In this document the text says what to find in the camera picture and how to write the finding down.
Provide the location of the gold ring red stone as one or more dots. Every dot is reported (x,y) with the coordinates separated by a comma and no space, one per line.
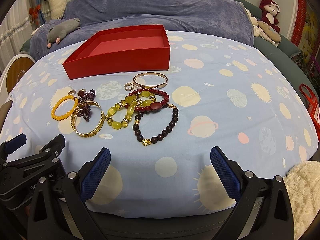
(81,92)

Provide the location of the red tote bag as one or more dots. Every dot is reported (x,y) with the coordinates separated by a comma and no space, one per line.
(313,106)

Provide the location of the cream fluffy rug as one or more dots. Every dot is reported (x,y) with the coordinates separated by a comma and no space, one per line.
(303,185)

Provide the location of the round wooden side table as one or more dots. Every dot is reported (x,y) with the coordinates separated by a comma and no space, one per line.
(13,72)

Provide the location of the red cardboard box tray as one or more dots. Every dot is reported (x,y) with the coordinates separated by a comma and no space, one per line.
(124,49)

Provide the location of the blue-grey velvet blanket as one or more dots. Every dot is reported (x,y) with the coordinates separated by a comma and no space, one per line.
(223,18)

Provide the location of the white sheer curtain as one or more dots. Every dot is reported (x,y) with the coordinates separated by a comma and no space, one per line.
(16,28)

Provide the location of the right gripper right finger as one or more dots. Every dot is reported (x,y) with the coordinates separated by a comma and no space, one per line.
(240,187)

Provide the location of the rose gold bangle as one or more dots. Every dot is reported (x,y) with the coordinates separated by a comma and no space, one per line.
(150,80)

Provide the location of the red bow curtain tie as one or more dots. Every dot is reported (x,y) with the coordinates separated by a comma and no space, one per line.
(34,14)

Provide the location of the red decorative hanging banner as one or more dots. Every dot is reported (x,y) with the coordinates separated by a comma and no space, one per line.
(299,22)

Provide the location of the beige plush toy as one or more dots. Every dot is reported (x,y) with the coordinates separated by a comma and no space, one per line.
(263,30)

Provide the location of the white sheep plush toy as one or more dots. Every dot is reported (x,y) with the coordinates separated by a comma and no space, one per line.
(56,0)

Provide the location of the grey mole plush toy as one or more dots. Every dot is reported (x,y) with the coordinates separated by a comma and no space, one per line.
(60,31)

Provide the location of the red monkey plush toy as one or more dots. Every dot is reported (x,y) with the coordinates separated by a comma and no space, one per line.
(270,10)

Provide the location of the gold hoop earring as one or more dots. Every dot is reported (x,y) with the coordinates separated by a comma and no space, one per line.
(72,92)
(129,86)

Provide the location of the green bed frame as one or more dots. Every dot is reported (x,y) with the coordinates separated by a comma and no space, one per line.
(281,56)

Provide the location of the planet print bed sheet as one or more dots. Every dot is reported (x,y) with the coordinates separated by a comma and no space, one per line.
(228,94)

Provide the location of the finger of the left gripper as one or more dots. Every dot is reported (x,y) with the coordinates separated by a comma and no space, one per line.
(25,166)
(9,147)

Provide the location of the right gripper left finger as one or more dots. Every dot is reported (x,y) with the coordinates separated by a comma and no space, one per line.
(78,187)

